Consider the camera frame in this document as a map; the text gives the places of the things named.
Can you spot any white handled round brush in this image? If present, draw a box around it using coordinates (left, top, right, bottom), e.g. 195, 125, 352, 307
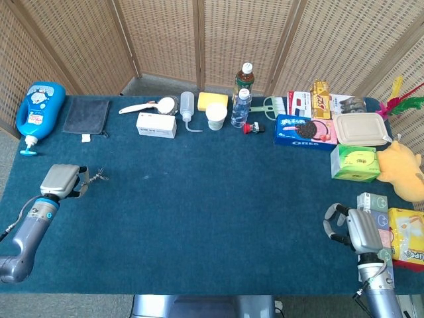
118, 95, 180, 116

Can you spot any colourful feather toy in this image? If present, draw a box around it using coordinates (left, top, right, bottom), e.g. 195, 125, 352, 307
378, 76, 424, 120

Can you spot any yellow snack box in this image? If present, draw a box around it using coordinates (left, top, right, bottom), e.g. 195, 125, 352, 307
310, 79, 333, 121

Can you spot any clear water bottle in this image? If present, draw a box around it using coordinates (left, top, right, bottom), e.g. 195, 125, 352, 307
231, 88, 252, 129

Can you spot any blue detergent bottle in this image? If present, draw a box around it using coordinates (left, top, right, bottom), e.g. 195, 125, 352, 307
15, 81, 66, 156

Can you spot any green tissue box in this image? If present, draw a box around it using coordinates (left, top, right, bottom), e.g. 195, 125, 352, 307
330, 144, 381, 183

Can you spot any white paper cup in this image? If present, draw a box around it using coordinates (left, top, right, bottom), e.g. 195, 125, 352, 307
205, 102, 229, 131

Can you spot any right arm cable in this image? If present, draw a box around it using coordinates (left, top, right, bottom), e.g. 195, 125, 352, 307
352, 260, 388, 318

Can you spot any yellow sponge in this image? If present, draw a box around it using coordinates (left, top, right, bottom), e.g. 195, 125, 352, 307
197, 92, 229, 113

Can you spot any yellow snack bag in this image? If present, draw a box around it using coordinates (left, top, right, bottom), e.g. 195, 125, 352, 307
387, 207, 424, 272

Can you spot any wicker folding screen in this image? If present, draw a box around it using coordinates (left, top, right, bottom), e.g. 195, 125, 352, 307
0, 0, 424, 213

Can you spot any beige lidded food container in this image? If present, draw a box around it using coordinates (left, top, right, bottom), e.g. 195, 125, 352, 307
332, 112, 391, 147

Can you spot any white cardboard box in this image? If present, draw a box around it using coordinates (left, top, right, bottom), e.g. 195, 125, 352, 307
136, 111, 178, 139

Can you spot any red emergency push button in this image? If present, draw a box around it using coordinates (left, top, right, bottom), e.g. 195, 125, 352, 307
242, 121, 266, 135

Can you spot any white blister packet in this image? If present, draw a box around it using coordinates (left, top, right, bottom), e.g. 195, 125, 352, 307
329, 94, 368, 116

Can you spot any yellow plush toy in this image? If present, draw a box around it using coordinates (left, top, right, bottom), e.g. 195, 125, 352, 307
376, 140, 424, 203

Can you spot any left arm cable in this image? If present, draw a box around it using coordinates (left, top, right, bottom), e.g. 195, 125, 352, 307
0, 197, 36, 243

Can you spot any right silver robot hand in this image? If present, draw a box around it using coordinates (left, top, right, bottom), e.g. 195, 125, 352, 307
323, 203, 385, 256

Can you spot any blue Oreo cookie box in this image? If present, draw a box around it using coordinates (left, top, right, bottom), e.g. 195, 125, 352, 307
274, 114, 338, 147

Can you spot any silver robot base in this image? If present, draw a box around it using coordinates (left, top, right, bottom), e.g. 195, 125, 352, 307
131, 293, 282, 318

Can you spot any light green hand brush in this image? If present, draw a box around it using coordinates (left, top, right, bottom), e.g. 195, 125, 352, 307
248, 95, 286, 119

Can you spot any blue carpet table cover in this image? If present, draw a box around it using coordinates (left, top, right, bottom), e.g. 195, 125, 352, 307
0, 95, 424, 295

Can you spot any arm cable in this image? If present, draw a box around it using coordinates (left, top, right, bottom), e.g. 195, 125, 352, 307
352, 260, 388, 318
0, 197, 36, 243

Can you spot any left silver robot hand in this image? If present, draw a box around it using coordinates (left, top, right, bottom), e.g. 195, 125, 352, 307
39, 164, 90, 200

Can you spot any green tea bottle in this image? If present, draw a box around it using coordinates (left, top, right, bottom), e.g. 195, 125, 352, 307
235, 62, 256, 100

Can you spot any dark grey cloth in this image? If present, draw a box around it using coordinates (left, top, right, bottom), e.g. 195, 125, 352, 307
62, 98, 111, 143

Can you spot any pastel pocket tissue multipack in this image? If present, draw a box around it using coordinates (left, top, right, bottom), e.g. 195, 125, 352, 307
356, 191, 395, 286

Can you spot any clear squeeze wash bottle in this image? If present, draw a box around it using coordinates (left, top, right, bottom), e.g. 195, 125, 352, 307
180, 91, 203, 133

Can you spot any red white blue box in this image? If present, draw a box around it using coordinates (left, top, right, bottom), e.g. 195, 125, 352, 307
287, 90, 314, 117

